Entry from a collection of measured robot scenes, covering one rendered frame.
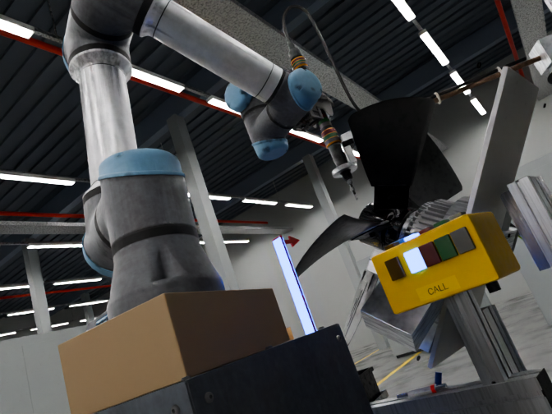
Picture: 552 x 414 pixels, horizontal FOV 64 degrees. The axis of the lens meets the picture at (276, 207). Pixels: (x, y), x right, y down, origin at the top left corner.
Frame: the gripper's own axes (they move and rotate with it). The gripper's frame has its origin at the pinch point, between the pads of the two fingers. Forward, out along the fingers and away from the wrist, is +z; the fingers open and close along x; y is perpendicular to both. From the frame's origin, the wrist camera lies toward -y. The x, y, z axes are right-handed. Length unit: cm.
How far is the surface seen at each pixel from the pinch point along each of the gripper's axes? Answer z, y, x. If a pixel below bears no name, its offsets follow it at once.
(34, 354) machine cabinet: 111, -41, -624
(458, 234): -45, 51, 35
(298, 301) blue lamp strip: -38, 50, 0
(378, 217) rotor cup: 1.4, 35.0, 0.9
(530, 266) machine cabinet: 541, 78, -117
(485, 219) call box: -39, 50, 37
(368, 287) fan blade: -2, 51, -8
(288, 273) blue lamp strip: -38, 44, 0
